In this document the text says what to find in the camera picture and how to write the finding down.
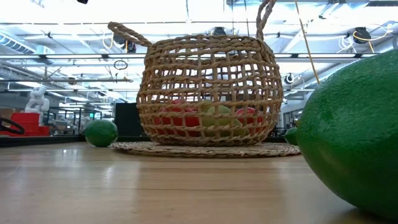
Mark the medium green lime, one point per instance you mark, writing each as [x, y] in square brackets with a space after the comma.
[101, 133]

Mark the red apple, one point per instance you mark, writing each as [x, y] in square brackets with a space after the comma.
[177, 119]

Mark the green pear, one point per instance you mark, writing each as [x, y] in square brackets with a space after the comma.
[222, 120]
[206, 105]

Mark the red tomato with green calyx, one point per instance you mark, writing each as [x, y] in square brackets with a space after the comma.
[250, 118]

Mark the small green lime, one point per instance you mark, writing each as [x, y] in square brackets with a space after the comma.
[290, 136]

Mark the white robot figure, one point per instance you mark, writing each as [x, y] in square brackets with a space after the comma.
[37, 99]

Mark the black cabinet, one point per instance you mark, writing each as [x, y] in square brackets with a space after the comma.
[127, 119]

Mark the red storage bins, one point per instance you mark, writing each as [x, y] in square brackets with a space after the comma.
[28, 123]

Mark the small black ceiling device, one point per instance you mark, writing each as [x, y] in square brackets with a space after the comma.
[219, 30]

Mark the round woven placemat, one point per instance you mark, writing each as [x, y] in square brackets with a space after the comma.
[202, 152]

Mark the small black ceiling reel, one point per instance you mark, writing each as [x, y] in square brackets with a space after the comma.
[289, 78]

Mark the large green lime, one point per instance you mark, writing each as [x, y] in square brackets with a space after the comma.
[357, 133]

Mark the long ceiling light rail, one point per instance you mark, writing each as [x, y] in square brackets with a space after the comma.
[31, 54]

